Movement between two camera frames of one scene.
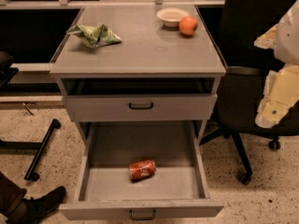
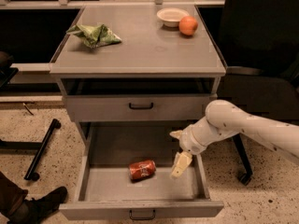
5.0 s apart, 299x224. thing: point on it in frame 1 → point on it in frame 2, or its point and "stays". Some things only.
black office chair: [247, 11] stays
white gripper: [288, 37] → [187, 143]
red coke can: [141, 170] stays
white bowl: [172, 16] stays
